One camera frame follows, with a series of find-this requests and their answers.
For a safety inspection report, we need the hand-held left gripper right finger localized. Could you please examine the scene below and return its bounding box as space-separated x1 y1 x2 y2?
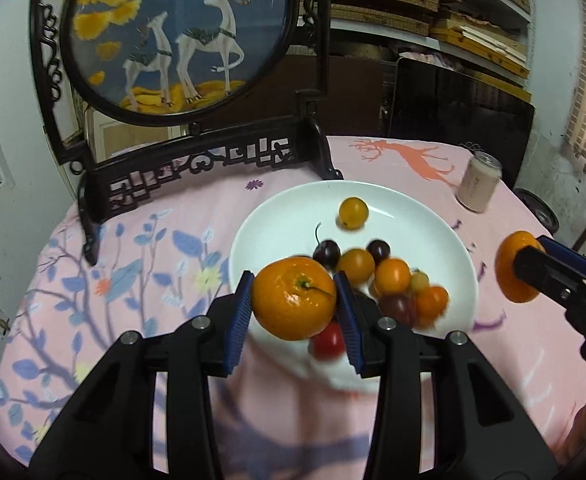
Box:
333 271 558 480

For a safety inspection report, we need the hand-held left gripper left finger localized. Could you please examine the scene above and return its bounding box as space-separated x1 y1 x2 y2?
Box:
30 270 255 480

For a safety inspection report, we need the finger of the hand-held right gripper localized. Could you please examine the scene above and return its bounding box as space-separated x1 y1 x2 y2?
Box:
537 235 586 286
514 246 582 311

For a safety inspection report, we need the dark purple tomato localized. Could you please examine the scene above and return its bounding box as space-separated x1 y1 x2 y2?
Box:
378 292 418 326

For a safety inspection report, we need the mandarin with stem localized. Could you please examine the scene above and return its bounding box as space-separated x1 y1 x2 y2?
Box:
251 256 338 341

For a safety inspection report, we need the white oval plate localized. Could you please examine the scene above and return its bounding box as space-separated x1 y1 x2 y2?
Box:
228 181 478 393

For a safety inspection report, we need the red cherry tomato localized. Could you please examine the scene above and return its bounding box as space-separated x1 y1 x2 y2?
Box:
310 322 348 361

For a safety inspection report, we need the orange cherry tomato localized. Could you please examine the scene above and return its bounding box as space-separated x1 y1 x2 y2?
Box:
338 197 370 231
374 257 412 296
335 248 376 283
415 285 450 326

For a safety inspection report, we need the black round object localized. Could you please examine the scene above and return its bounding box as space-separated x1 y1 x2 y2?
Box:
515 187 560 234

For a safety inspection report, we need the dark cherry with stem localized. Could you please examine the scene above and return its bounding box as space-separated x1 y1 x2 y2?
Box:
313 222 342 270

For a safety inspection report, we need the pink printed tablecloth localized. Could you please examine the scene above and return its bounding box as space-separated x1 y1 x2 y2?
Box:
0 135 586 480

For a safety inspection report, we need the pale beverage can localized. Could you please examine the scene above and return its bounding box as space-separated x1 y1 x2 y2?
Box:
455 154 502 212

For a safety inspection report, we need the black glossy panel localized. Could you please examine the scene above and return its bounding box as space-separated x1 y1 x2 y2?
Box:
390 56 536 186

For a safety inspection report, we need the brown wooden cabinet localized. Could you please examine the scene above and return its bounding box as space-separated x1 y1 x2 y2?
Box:
323 42 398 138

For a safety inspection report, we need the pink folded cloth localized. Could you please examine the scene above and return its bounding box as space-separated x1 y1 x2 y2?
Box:
398 47 454 66

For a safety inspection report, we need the deer embroidery table screen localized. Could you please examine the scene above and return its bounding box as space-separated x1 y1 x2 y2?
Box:
29 0 344 267

